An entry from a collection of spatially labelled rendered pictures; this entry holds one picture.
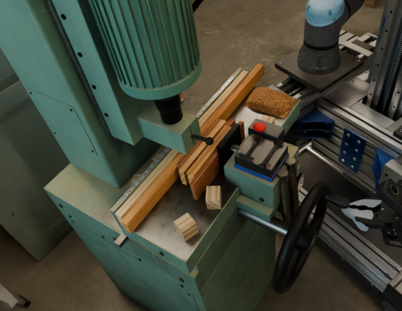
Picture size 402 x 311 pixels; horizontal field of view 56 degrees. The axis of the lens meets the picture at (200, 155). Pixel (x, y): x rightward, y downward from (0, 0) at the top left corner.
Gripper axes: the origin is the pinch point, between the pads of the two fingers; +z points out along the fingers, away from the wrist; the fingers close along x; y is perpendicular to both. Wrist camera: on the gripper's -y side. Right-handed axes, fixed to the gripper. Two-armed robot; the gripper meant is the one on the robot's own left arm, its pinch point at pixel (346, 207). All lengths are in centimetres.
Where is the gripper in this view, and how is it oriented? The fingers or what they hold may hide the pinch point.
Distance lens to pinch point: 98.2
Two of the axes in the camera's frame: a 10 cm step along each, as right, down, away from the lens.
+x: 6.1, -6.3, 4.8
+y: 4.9, 7.8, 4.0
